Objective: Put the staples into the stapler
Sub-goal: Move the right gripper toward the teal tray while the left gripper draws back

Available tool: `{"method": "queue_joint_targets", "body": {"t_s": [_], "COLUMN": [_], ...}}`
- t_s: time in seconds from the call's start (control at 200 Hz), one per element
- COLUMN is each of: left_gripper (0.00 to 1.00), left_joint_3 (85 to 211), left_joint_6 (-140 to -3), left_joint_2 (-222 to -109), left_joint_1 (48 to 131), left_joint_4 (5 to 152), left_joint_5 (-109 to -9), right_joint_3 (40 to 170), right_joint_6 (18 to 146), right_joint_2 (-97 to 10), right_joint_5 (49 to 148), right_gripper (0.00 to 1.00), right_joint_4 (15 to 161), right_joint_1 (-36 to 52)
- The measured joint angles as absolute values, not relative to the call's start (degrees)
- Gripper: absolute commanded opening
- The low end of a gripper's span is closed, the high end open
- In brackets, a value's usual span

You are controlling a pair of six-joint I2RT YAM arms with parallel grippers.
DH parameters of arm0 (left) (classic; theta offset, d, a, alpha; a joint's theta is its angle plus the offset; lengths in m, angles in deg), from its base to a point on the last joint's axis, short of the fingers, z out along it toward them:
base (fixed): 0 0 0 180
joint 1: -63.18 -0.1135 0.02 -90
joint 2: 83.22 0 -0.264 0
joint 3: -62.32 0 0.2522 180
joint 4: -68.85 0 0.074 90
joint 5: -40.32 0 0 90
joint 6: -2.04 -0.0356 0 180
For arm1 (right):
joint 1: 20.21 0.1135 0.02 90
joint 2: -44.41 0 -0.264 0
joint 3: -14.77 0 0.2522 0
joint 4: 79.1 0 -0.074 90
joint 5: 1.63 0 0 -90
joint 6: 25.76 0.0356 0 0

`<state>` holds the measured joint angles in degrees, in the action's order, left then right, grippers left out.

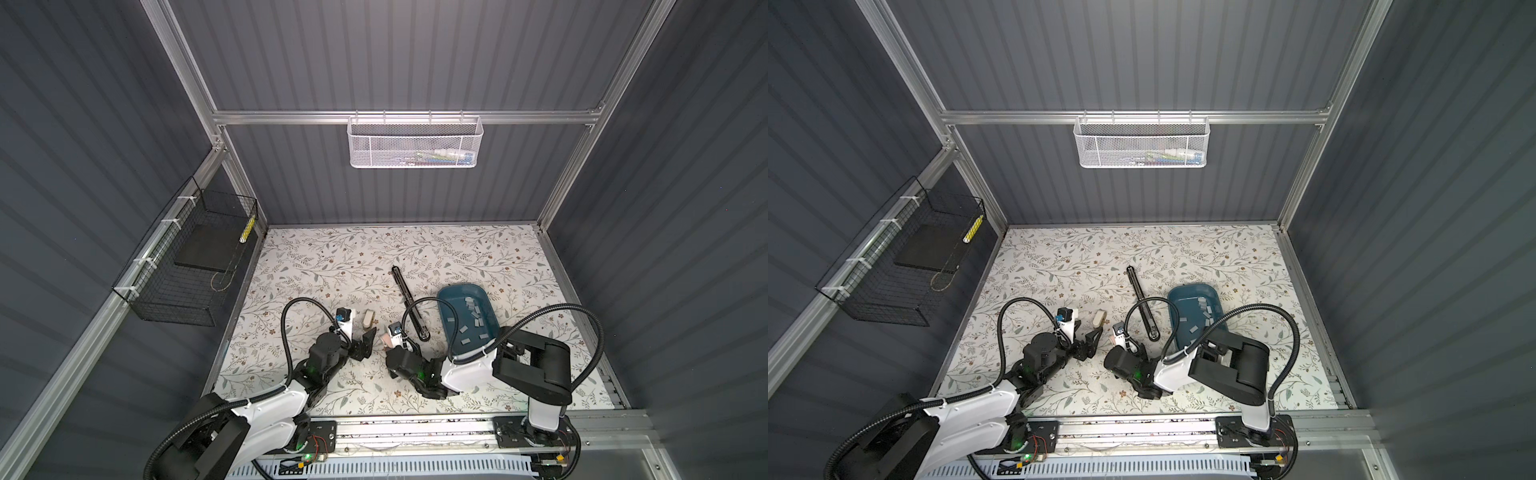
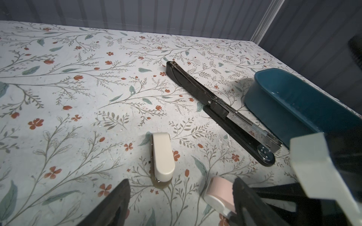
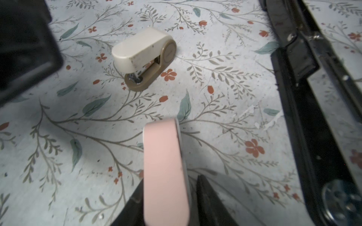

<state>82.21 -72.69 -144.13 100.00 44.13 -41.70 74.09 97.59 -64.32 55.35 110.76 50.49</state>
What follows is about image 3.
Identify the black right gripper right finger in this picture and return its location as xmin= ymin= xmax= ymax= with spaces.
xmin=196 ymin=175 xmax=238 ymax=226

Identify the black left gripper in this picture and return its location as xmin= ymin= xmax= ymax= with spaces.
xmin=1 ymin=0 xmax=64 ymax=105

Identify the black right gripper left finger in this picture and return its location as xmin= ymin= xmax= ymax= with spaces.
xmin=111 ymin=179 xmax=144 ymax=226

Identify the black long stapler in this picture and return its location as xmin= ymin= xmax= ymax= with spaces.
xmin=260 ymin=1 xmax=362 ymax=226

